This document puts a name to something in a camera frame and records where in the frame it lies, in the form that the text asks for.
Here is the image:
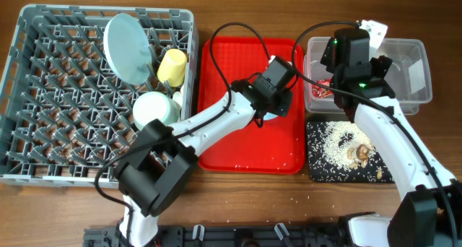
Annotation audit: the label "red snack wrapper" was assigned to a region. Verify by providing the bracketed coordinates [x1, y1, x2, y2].
[311, 78, 333, 98]

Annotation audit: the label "yellow plastic cup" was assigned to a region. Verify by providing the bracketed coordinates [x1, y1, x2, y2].
[157, 48, 188, 87]

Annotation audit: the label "light green small bowl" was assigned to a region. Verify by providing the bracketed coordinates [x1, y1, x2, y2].
[133, 92, 180, 131]

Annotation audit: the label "light blue plate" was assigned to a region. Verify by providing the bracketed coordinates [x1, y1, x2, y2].
[103, 13, 152, 85]

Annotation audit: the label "light blue food bowl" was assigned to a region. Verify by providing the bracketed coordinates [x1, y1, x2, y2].
[263, 113, 278, 121]

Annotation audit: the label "white plastic spoon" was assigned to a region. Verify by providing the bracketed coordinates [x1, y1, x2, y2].
[173, 91, 183, 108]

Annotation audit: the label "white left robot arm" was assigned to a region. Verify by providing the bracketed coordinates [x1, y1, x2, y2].
[115, 56, 296, 246]

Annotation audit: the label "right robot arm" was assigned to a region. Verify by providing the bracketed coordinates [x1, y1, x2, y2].
[321, 27, 461, 246]

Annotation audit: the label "grey plastic dishwasher rack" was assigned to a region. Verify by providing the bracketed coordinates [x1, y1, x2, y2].
[1, 4, 199, 187]

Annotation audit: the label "red plastic serving tray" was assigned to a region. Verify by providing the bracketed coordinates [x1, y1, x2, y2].
[197, 36, 305, 175]

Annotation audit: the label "clear plastic bin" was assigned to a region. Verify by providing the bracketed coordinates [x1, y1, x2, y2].
[304, 37, 432, 115]

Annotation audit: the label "black plastic tray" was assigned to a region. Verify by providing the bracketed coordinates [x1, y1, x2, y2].
[305, 113, 398, 184]

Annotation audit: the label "rice and food scraps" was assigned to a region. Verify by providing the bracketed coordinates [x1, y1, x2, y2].
[306, 121, 393, 181]

